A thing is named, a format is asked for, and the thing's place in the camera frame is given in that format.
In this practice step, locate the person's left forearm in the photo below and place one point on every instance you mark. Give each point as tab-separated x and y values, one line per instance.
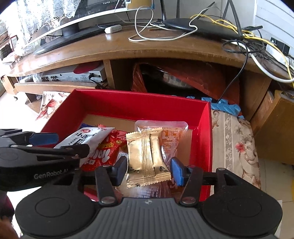
5	216

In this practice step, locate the red round object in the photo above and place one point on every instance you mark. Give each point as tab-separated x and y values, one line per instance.
89	68

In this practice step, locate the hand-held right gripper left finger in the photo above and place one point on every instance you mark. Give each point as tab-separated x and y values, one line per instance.
119	170

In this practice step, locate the silver media player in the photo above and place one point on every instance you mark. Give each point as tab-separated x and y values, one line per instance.
69	77

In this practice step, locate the black router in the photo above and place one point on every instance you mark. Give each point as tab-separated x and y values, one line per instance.
206	27

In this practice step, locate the white power strip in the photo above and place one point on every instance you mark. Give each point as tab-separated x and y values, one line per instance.
275	51

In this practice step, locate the wooden television stand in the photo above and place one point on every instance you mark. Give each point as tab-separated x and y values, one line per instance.
160	46

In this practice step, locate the round orange pastry packet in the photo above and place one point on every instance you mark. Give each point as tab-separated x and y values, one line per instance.
172	137

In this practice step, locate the wooden cabinet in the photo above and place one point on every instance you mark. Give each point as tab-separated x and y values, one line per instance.
275	128

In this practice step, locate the red cardboard box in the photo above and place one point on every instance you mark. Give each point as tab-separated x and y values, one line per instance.
137	103

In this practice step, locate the television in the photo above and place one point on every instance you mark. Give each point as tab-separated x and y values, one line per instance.
57	43

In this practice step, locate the white adapter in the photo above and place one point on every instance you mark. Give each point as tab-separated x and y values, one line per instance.
113	29

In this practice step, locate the white lace cloth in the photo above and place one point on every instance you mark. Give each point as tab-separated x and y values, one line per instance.
46	13

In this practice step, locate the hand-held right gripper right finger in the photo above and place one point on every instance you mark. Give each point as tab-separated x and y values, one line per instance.
178	171

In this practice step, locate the gold foil snack packet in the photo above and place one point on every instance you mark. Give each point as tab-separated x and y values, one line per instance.
140	156

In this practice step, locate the tan cardboard box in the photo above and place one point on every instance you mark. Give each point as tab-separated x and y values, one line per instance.
140	4

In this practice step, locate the red snack packet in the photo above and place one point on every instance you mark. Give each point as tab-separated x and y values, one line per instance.
108	147

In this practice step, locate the blue foam mat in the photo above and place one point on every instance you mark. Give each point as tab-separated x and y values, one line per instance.
220	106

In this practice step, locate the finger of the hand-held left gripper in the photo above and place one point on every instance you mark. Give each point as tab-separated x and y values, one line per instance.
80	150
43	139

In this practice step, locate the white slatted panel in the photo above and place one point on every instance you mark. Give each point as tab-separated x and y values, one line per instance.
273	13

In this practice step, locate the white grey snack packet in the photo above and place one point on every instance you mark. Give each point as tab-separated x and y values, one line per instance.
85	137

